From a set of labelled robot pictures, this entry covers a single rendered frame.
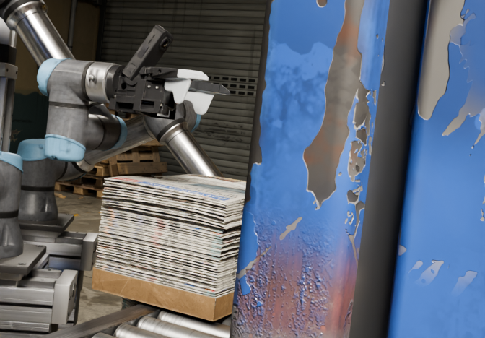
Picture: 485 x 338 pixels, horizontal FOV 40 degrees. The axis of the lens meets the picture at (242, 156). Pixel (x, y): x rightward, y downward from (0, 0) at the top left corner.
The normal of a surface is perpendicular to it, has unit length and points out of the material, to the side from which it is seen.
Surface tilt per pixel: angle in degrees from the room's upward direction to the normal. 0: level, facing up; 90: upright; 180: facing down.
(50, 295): 90
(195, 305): 92
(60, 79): 90
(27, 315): 90
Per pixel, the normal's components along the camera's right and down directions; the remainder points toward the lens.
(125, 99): -0.31, -0.12
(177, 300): -0.46, 0.04
